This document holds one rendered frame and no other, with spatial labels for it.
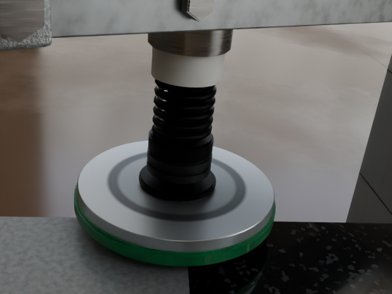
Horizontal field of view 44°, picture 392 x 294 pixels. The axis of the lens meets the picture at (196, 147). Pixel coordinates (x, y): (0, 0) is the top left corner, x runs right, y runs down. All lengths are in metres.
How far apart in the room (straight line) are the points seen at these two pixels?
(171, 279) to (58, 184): 1.87
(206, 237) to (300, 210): 1.84
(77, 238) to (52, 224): 0.04
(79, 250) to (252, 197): 0.19
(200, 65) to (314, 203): 1.95
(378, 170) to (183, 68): 1.26
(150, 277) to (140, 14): 0.25
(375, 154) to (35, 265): 1.32
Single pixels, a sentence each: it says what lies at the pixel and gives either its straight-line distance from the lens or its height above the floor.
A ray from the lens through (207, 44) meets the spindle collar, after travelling 0.44.
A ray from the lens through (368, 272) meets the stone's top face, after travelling 0.55.
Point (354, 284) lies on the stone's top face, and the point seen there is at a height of 0.87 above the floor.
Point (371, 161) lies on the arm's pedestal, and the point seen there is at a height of 0.50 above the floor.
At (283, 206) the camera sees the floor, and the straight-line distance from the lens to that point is 2.29.
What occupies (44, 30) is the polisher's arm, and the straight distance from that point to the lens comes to 0.30.
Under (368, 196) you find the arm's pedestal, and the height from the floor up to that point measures 0.39.
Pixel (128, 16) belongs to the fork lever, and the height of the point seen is 1.11.
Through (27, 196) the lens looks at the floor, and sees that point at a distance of 2.25.
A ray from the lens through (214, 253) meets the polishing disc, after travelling 0.46.
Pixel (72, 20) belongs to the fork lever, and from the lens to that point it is 0.34.
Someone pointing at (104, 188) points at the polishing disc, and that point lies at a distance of 0.52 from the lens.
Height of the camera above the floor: 1.18
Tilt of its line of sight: 26 degrees down
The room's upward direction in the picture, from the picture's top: 6 degrees clockwise
